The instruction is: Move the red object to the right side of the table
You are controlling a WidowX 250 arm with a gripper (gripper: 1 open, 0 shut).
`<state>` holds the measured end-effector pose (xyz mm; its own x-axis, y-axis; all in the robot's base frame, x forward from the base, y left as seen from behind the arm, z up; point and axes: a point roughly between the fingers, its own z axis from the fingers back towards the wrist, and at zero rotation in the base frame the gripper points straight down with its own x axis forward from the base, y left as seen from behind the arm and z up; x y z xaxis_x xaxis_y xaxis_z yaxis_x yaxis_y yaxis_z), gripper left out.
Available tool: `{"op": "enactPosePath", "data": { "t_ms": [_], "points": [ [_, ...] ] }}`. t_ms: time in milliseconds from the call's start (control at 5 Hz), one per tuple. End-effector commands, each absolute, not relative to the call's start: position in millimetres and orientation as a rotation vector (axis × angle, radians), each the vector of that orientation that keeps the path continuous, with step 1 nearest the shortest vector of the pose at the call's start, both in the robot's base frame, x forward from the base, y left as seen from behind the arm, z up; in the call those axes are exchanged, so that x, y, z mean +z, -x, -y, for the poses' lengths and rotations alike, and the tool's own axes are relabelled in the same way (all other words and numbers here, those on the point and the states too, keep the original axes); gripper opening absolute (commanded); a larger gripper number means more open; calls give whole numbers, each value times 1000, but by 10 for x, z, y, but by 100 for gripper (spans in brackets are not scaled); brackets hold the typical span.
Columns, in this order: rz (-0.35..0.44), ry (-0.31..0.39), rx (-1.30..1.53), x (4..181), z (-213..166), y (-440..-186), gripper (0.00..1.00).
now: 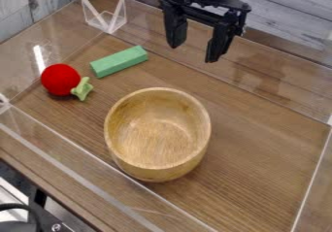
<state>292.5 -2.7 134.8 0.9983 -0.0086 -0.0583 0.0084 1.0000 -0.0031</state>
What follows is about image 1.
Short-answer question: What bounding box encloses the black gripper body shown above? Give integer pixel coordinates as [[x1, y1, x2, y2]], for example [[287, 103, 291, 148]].
[[163, 0, 252, 36]]

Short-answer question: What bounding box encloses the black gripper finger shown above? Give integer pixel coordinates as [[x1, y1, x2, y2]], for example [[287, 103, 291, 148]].
[[163, 2, 188, 49], [206, 21, 235, 63]]

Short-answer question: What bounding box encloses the red plush strawberry toy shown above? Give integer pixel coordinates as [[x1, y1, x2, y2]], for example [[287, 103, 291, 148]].
[[40, 64, 94, 101]]

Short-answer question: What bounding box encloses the green rectangular block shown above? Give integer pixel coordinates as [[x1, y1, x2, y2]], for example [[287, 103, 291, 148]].
[[90, 46, 148, 79]]

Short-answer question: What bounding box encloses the wooden bowl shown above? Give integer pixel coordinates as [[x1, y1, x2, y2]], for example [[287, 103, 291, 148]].
[[104, 87, 212, 182]]

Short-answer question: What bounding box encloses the clear acrylic corner bracket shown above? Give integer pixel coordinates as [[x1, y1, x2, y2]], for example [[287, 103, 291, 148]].
[[80, 0, 127, 34]]

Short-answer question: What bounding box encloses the clear acrylic tray wall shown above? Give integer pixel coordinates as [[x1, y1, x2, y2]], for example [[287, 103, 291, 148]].
[[0, 0, 332, 232]]

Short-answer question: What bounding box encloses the black metal table mount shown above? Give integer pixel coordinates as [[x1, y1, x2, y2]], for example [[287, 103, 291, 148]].
[[28, 189, 75, 232]]

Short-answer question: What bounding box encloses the black cable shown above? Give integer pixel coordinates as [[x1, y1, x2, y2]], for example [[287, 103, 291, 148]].
[[0, 203, 44, 232]]

